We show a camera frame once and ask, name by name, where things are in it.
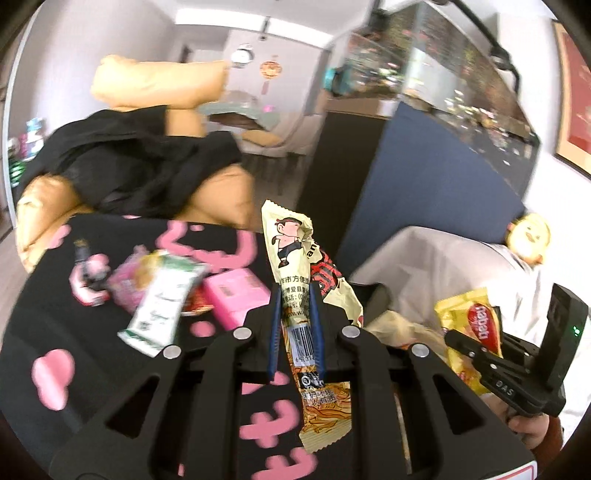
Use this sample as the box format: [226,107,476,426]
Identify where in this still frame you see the yellow seat cushion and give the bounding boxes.
[242,130,282,146]

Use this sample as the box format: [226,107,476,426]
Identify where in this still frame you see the framed wall picture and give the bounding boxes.
[551,21,591,176]

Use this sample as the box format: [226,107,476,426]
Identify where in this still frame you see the panda wall clock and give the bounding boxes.
[230,44,254,70]

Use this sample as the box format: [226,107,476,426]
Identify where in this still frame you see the waste bin with yellow bag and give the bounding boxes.
[365,309,446,354]

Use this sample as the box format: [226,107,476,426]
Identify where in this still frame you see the black cabinet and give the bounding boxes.
[295,108,391,261]

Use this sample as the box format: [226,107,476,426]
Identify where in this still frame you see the teal plastic holder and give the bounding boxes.
[323,65,365,97]

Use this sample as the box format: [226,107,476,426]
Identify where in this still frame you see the black clothing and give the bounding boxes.
[21,105,243,220]

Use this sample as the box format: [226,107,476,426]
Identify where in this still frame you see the red snack wrapper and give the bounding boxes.
[182,286,215,319]

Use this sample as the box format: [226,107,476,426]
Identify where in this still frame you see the person's right hand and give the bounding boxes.
[506,412,551,450]

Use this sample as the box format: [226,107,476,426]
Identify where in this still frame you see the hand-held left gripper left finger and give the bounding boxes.
[51,284,282,480]

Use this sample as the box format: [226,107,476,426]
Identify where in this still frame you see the dining table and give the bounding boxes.
[203,102,282,132]

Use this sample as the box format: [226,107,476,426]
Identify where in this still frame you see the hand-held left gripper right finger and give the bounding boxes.
[310,284,536,480]

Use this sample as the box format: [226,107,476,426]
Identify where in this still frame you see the green white wrapper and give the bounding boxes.
[117,251,207,358]

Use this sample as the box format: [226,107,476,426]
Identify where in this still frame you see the red knot wall ornament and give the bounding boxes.
[259,58,282,95]

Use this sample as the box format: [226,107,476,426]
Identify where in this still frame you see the pink yellow snack packet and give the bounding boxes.
[108,251,162,310]

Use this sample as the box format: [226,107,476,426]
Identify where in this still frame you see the black pink printed tablecloth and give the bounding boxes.
[0,215,416,480]

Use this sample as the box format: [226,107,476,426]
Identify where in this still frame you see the blue white toy figure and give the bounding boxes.
[25,117,47,155]

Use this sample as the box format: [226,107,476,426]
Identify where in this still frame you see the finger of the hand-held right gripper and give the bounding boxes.
[444,329,504,370]

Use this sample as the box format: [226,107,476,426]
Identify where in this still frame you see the yellow duck plush toy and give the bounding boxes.
[505,211,552,266]

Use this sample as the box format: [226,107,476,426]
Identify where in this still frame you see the small pink hexagonal box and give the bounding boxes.
[69,240,112,306]

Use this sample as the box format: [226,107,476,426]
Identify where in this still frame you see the cream cartoon noodle snack wrapper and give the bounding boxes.
[261,198,365,455]

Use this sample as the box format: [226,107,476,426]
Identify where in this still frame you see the beige dining chair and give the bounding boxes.
[240,113,315,158]

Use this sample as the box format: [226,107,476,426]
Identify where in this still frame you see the pink toy box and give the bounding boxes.
[203,269,271,330]

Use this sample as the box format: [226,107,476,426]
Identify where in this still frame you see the glass fish tank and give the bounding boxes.
[323,0,541,195]

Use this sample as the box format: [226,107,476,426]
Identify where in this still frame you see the person's right forearm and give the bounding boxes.
[549,413,565,450]

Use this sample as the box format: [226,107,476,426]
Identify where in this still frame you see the yellow sofa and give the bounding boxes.
[14,54,254,273]

